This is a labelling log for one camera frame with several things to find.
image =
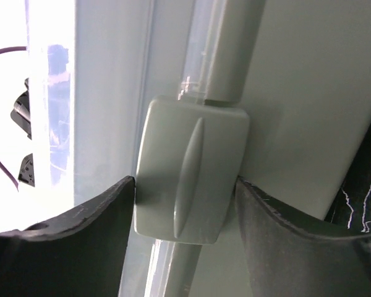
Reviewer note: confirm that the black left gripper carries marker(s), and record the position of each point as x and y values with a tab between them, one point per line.
20	115

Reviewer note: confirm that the black marble pattern mat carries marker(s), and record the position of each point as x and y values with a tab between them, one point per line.
351	207

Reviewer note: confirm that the translucent green tool box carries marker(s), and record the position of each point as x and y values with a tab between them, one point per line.
188	97

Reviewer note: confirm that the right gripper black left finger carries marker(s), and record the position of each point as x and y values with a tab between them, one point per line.
80	252

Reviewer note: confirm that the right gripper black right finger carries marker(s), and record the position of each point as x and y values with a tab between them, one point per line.
291	253

